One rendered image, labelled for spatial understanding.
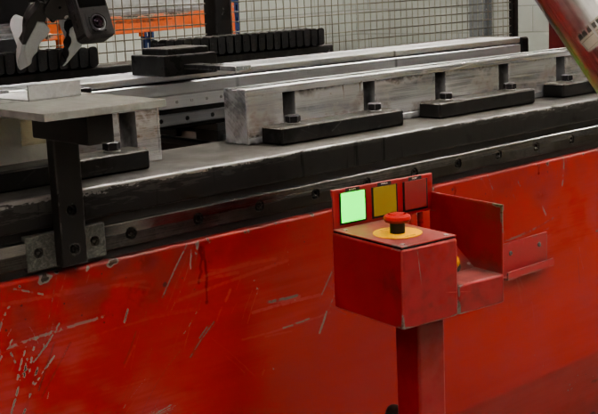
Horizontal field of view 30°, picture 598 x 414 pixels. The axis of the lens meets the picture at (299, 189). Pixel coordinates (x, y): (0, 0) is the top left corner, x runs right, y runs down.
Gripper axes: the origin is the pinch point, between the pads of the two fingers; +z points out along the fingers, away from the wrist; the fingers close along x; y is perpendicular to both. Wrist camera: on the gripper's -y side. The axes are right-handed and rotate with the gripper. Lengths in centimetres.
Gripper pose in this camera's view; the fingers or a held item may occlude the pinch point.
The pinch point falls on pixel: (45, 63)
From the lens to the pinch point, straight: 158.7
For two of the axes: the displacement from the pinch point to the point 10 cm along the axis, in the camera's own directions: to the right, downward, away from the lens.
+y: -5.4, -7.1, 4.5
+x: -7.4, 1.5, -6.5
